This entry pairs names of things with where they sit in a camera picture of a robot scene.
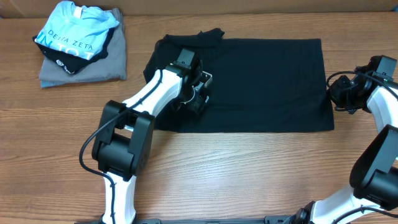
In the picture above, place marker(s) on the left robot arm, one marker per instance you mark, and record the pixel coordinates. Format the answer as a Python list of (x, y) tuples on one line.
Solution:
[(123, 140)]

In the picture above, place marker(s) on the light blue folded t-shirt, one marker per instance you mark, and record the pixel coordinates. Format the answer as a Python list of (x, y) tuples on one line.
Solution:
[(77, 30)]

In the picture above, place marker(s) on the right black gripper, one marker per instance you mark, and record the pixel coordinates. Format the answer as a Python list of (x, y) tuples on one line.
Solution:
[(334, 95)]

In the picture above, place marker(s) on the blue folded bottom t-shirt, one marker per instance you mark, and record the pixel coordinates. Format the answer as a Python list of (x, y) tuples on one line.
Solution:
[(47, 84)]

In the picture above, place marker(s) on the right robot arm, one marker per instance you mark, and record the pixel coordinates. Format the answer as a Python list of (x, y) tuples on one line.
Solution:
[(372, 184)]

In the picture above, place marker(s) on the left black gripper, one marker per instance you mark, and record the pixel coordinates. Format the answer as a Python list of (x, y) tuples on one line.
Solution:
[(198, 103)]

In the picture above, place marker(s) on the black folded t-shirt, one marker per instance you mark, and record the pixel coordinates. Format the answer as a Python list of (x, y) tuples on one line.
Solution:
[(73, 64)]

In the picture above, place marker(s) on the black t-shirt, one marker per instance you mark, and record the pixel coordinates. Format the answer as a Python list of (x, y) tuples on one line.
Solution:
[(73, 64), (258, 85)]

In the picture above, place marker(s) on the grey folded t-shirt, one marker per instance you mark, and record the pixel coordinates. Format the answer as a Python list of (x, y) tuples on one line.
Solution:
[(110, 68)]

